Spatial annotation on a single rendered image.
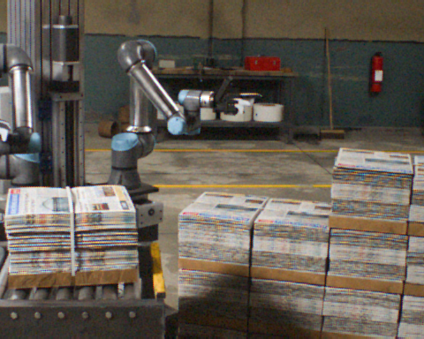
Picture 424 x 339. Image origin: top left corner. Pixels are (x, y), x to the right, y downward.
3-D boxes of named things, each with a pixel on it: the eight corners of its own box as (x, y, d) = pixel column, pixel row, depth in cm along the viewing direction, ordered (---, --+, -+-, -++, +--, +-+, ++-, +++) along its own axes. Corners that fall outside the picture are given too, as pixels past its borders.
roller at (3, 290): (25, 259, 233) (25, 244, 232) (3, 317, 187) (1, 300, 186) (11, 259, 232) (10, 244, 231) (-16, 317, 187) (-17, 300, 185)
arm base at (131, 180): (101, 184, 308) (101, 163, 306) (128, 180, 318) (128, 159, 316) (120, 192, 297) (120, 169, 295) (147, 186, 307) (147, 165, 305)
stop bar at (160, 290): (159, 247, 234) (159, 242, 234) (167, 298, 192) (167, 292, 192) (149, 247, 234) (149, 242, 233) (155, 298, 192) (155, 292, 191)
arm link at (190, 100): (184, 107, 308) (184, 87, 306) (207, 109, 304) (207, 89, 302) (177, 109, 301) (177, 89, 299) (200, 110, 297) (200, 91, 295)
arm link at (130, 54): (120, 35, 288) (190, 125, 284) (132, 34, 298) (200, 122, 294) (102, 53, 293) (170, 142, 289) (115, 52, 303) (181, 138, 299)
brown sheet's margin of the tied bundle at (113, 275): (125, 250, 229) (125, 237, 228) (138, 282, 202) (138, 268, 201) (78, 252, 225) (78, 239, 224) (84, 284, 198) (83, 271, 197)
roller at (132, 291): (138, 258, 237) (138, 244, 236) (140, 316, 192) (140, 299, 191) (124, 259, 237) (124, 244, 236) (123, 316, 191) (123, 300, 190)
